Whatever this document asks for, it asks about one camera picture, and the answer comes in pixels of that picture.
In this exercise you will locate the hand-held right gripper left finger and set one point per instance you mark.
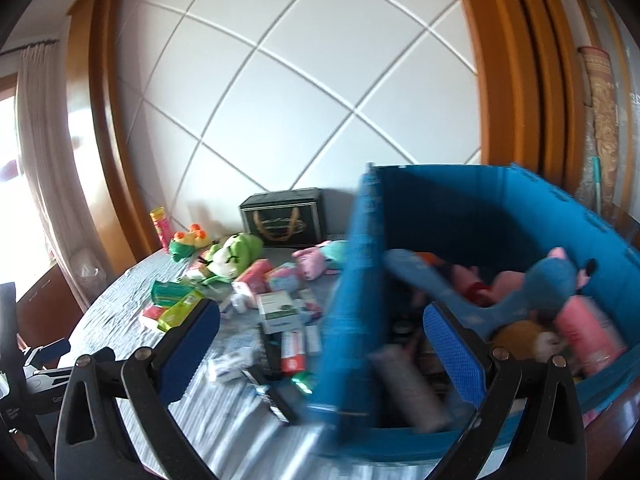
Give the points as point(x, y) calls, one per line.
point(187, 350)

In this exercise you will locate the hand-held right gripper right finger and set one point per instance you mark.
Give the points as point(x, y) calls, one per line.
point(455, 355)

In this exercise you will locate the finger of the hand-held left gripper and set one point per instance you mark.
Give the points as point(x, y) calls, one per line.
point(52, 351)
point(102, 355)

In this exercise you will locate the white paper roll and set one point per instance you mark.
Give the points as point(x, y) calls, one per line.
point(407, 390)

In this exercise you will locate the light blue plastic hanger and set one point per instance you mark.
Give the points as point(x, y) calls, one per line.
point(450, 290)

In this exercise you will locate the pink pig plush blue body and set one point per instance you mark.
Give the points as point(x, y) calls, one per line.
point(584, 280)

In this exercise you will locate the blue plastic storage crate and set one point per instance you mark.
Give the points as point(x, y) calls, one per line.
point(450, 200)

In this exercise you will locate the green pink wipes pack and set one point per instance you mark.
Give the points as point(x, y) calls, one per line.
point(180, 315)

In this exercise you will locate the green plastic packet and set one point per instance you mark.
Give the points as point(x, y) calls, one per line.
point(170, 291)

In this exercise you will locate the brown bear plush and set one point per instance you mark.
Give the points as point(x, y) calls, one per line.
point(520, 337)

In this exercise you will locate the pink pig plush red dress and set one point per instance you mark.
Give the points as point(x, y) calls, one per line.
point(470, 280)

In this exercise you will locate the short black bag roll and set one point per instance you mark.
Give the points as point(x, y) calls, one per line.
point(270, 355)

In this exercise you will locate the clear plastic bag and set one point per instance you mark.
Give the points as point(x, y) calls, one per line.
point(87, 270)

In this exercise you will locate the white green carton box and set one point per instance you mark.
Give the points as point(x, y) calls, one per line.
point(277, 310)

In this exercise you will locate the orange pink plush toy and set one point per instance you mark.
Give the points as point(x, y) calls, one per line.
point(430, 258)

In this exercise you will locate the green orange duck plush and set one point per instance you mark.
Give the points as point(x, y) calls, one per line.
point(182, 247)

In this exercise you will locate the red white carton box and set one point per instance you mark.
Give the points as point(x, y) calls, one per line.
point(294, 362)

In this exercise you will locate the green frog plush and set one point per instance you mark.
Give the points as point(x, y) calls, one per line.
point(235, 252)

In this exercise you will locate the green jar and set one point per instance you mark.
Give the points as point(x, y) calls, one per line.
point(302, 384)

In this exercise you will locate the pink teal tissue pack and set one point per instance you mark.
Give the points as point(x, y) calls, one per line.
point(282, 275)

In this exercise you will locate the yellow pink tube can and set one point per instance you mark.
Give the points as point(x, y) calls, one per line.
point(161, 227)

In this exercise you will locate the pink pig plush teal dress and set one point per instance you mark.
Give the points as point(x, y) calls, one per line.
point(310, 260)

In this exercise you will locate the pale curtain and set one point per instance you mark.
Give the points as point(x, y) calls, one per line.
point(45, 160)

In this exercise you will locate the rolled patterned carpet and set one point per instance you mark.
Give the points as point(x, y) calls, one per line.
point(600, 110)

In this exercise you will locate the wooden frosted glass partition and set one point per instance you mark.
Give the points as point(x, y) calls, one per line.
point(627, 125)

